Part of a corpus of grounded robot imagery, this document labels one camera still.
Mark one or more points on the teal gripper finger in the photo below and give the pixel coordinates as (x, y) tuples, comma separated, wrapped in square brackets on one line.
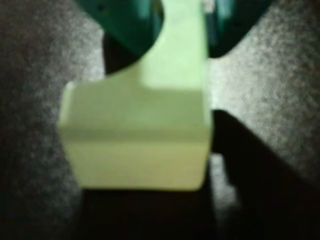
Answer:
[(125, 22), (232, 27)]

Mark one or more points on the light green U shape block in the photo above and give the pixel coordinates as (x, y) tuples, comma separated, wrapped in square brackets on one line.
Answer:
[(140, 140)]

